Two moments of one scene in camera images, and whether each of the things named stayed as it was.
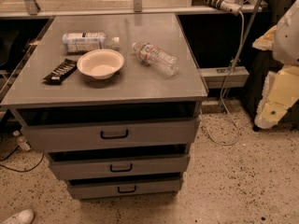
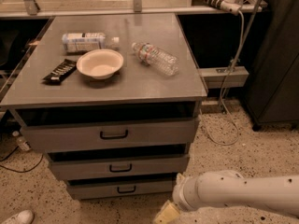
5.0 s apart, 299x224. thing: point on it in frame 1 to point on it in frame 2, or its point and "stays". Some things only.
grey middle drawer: (100, 165) stays
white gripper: (287, 39) to (181, 192)
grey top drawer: (107, 129) stays
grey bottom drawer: (122, 189) stays
